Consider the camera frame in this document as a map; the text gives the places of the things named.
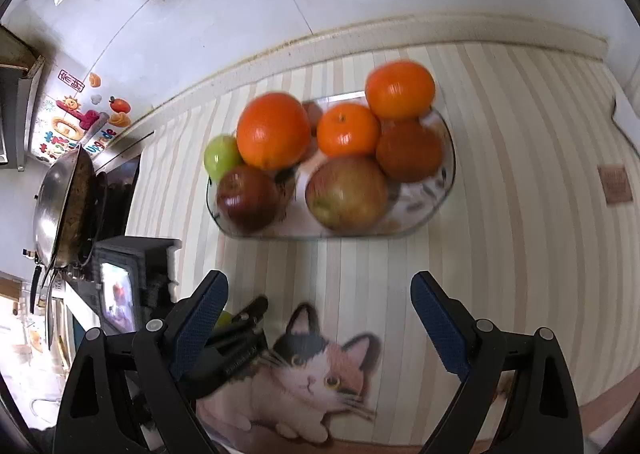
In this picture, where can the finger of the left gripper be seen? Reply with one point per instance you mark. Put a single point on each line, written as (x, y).
(244, 321)

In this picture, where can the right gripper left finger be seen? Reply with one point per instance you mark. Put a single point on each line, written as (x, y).
(166, 352)

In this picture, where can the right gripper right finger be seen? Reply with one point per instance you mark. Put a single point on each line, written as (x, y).
(472, 349)

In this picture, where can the green fruit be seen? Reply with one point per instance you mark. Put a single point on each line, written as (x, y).
(220, 156)
(224, 319)

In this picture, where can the orange mandarin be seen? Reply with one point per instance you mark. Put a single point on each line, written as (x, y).
(400, 90)

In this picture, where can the black gas stove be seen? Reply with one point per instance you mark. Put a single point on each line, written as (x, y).
(106, 215)

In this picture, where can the steel wok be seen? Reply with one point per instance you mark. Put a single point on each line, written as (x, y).
(69, 211)

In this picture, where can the dark red apple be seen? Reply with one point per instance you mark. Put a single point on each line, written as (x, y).
(247, 198)

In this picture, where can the striped cat table mat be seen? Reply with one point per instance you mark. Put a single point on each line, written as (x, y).
(541, 229)

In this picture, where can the green fruit on plate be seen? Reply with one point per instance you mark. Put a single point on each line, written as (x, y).
(220, 156)

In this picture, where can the floral oval ceramic plate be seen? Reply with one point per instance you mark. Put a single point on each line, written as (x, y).
(410, 205)

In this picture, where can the red-yellow apple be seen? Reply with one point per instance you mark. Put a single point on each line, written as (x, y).
(347, 194)

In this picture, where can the large orange on plate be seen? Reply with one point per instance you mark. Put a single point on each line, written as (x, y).
(273, 132)

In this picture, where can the dark orange on plate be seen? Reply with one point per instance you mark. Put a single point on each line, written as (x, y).
(409, 152)

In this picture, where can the small mandarin on plate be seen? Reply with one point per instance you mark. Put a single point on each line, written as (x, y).
(348, 129)

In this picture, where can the white paper sheet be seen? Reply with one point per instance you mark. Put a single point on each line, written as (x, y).
(627, 121)

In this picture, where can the colourful wall stickers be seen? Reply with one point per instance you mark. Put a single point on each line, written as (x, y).
(73, 112)

